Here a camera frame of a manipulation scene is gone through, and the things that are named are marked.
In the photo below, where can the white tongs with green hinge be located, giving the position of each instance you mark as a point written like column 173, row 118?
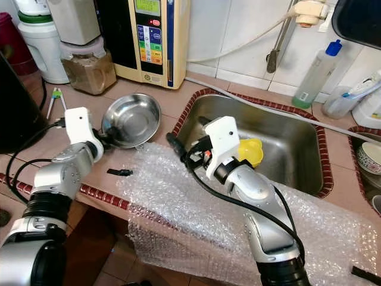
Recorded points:
column 55, row 92

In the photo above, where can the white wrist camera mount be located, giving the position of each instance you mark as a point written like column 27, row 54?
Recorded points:
column 80, row 125
column 221, row 140

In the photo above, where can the white ceramic bowl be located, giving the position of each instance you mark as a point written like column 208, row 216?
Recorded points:
column 376, row 205

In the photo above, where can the large black pot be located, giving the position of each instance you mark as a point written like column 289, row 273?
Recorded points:
column 24, row 113

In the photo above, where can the dark green shoe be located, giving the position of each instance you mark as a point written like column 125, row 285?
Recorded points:
column 4, row 217

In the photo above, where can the beige faucet diverter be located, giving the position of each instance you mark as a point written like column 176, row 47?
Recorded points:
column 311, row 12

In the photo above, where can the black plastic tray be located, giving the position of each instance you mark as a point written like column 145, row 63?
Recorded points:
column 360, row 21

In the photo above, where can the black tool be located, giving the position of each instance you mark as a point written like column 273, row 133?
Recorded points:
column 366, row 274

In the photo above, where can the cream and black water ionizer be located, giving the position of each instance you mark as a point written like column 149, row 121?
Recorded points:
column 150, row 50

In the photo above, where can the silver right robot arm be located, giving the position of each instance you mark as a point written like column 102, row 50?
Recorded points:
column 268, row 220

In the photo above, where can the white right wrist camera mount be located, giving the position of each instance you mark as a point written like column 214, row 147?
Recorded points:
column 221, row 140

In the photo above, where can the clear plastic cup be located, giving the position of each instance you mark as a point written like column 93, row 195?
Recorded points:
column 338, row 106

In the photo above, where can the clear bottle with blue cap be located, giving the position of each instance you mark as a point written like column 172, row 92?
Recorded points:
column 315, row 80

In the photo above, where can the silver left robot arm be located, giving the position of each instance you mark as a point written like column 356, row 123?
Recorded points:
column 68, row 173

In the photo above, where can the jar of brown powder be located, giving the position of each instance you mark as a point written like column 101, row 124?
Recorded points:
column 89, row 74

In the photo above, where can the white appliance with green band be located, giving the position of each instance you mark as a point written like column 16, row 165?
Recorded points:
column 43, row 47

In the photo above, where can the small black clip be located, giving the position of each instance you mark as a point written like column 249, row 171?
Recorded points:
column 120, row 173

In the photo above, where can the clear bubble wrap sheet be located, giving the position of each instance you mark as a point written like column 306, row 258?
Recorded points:
column 178, row 202

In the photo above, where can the white detergent bottle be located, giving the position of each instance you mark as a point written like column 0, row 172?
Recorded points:
column 370, row 113

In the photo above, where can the grey plastic container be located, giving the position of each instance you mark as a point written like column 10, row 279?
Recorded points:
column 74, row 21

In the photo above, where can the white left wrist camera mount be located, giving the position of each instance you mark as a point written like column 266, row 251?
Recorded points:
column 80, row 125

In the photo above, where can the patterned ceramic bowl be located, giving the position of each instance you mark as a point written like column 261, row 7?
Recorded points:
column 370, row 158

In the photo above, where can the stainless steel sink basin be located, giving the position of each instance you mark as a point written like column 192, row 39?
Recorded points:
column 292, row 140
column 357, row 136

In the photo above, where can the dark red plastic container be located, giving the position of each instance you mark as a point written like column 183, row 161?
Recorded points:
column 18, row 47

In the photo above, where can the round stainless steel bowl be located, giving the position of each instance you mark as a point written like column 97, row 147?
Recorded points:
column 134, row 122

